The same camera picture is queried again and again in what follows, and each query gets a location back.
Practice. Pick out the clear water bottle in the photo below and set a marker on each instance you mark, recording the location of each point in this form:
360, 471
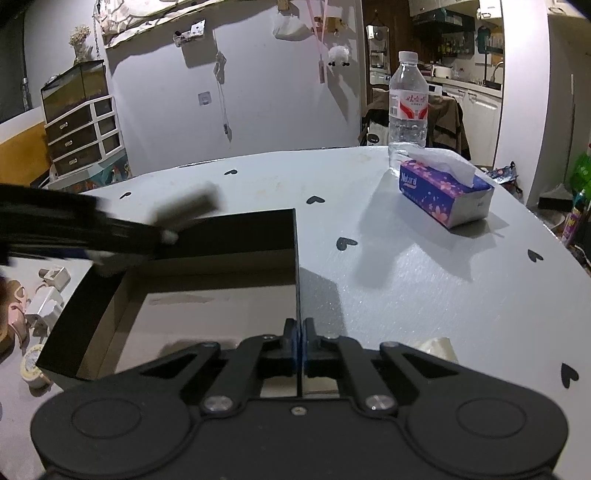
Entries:
408, 109

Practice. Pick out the glass terrarium tank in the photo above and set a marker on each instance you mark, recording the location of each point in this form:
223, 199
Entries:
82, 82

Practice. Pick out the white drawer cabinet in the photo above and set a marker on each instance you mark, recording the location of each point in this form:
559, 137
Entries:
85, 135

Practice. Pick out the white plush sheep toy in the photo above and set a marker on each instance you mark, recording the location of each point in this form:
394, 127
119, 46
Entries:
339, 55

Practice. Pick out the green spray bottle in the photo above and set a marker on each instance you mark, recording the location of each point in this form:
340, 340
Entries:
575, 217

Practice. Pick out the round measuring tape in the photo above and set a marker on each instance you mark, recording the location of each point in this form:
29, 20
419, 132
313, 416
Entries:
30, 372

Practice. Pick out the crumpled tissue paper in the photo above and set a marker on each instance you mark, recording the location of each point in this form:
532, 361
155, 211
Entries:
440, 347

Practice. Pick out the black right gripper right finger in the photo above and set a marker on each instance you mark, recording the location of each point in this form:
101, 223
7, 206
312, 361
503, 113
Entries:
344, 360

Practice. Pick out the black cardboard box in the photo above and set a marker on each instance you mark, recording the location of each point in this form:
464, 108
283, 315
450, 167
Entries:
226, 279

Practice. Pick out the brown draped chair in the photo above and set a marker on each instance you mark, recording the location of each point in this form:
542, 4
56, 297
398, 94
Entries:
445, 123

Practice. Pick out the purple tissue pack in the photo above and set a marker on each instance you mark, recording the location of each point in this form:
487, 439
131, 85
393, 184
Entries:
445, 185

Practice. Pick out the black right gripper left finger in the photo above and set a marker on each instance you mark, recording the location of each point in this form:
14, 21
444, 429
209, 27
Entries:
247, 367

